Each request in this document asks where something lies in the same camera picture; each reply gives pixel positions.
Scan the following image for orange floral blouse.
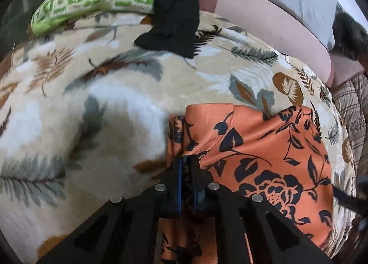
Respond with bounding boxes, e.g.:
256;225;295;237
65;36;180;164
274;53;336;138
160;102;336;264

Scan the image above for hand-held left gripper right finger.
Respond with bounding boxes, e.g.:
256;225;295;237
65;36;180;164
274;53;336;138
188;155;334;264

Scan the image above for striped beige quilt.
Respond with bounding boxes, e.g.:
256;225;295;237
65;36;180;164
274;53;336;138
331;74;368;180

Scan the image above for dark furry cushion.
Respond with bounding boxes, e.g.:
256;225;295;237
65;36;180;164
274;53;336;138
332;12;368;61

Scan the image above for pink sofa cushion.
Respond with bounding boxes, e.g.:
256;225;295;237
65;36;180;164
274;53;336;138
330;52;366;89

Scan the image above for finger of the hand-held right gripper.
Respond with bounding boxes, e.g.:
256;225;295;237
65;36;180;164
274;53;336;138
333;186;368;213

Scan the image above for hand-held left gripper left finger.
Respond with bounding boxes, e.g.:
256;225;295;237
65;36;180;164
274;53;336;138
37;156;185;264

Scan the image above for two-tone pink bolster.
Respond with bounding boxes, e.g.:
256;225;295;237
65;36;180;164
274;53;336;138
195;0;336;87

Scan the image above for black tights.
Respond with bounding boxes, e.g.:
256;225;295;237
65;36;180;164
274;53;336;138
134;0;201;59

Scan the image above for leaf print blanket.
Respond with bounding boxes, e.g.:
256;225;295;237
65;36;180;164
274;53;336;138
0;10;358;264

